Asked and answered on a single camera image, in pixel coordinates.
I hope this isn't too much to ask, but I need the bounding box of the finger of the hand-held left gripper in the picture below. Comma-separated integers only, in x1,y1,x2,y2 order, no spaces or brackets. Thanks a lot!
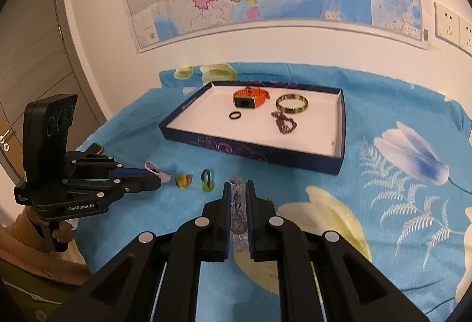
67,150,149,180
63,174,163,207

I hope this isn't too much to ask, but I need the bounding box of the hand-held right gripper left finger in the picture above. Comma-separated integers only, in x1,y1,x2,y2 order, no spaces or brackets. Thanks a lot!
55,181,233,322

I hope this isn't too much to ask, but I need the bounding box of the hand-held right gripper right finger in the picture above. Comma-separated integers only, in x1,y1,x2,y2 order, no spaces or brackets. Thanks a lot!
245,180,430,322

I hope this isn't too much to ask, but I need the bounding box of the clear crystal bead bracelet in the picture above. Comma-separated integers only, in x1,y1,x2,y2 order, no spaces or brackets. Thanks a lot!
229,176,252,255

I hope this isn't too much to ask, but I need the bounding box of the green ring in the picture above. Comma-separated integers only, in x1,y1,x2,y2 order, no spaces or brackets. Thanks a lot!
200,169,216,193

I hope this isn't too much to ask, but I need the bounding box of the orange yellow glass ring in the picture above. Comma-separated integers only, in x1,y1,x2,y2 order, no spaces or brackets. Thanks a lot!
176,173,194,190

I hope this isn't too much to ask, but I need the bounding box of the dark blue jewelry box tray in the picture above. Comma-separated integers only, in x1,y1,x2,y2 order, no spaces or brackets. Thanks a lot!
158,81,346,176

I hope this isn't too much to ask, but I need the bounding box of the person's left forearm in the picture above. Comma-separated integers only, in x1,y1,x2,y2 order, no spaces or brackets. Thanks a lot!
0,208,93,286

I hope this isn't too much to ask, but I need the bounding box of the person's left hand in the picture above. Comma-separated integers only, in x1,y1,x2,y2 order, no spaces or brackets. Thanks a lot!
52,219,78,246

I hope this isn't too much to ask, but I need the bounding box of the brown wooden door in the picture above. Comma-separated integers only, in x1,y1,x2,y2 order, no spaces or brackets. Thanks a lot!
0,0,108,205

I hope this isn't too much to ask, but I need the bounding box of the yellow-brown bangle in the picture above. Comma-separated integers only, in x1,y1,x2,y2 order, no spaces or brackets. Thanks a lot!
276,93,308,116

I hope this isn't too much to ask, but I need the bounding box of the orange smartwatch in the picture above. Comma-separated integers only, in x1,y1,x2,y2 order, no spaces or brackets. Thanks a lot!
232,86,271,110

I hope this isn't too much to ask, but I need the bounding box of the olive green cloth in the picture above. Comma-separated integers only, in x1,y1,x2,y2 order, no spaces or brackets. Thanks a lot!
0,259,93,322

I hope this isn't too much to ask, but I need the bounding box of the blue floral cloth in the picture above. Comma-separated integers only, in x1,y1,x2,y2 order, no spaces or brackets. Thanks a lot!
70,62,472,322

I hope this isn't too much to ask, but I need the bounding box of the dark purple beaded bracelet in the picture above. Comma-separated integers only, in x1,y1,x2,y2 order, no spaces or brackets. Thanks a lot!
272,110,298,136

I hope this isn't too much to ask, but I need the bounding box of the white wall socket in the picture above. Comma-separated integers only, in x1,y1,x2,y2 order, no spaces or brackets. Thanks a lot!
434,2,460,47
458,15,472,57

